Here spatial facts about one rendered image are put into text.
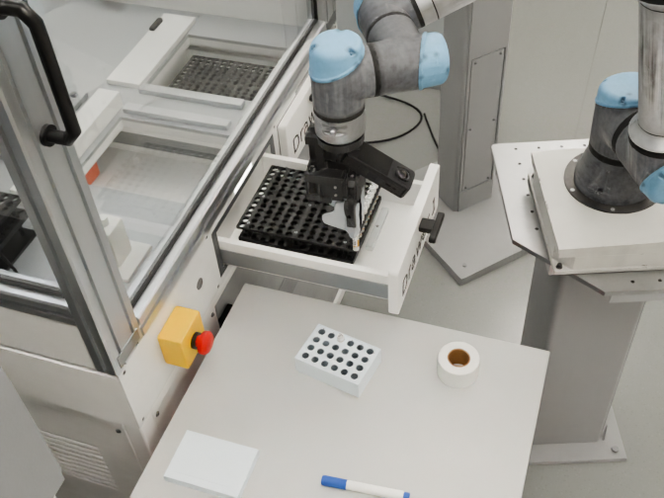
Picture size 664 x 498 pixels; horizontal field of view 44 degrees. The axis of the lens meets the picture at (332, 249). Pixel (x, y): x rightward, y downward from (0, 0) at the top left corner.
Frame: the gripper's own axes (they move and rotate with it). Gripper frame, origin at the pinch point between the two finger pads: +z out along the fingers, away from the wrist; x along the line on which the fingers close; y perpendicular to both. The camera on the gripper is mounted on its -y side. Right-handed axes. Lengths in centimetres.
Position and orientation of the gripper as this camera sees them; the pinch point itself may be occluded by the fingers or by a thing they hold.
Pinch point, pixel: (358, 228)
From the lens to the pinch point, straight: 136.8
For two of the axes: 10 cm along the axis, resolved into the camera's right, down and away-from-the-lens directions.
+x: -2.3, 7.1, -6.7
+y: -9.7, -1.3, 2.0
